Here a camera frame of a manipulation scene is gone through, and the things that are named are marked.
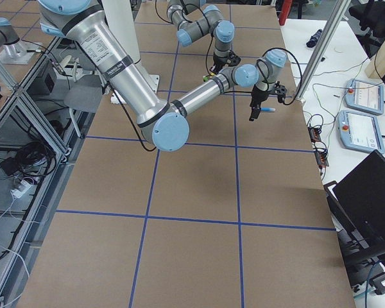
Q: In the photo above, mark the orange black connector box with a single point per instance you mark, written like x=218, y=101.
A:
x=314, y=134

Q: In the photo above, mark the grey office chair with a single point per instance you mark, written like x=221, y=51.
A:
x=84, y=96

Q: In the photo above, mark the folded dark umbrella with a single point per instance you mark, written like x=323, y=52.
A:
x=312, y=42

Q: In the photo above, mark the white power strip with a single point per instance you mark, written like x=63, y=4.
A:
x=22, y=188

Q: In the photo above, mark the aluminium frame post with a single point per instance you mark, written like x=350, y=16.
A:
x=324, y=41

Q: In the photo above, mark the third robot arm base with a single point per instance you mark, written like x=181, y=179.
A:
x=14, y=49

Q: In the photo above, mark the near teach pendant tablet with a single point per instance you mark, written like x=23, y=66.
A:
x=360, y=132

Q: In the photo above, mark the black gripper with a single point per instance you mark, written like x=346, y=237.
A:
x=256, y=97
x=217, y=61

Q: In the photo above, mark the blue marker pen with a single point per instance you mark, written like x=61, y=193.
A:
x=268, y=110

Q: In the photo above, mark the far teach pendant tablet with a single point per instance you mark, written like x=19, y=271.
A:
x=365, y=96

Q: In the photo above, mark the teach pendant tablet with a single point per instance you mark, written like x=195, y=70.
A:
x=365, y=96
x=360, y=132

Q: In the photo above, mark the black laptop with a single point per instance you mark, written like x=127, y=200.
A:
x=358, y=203

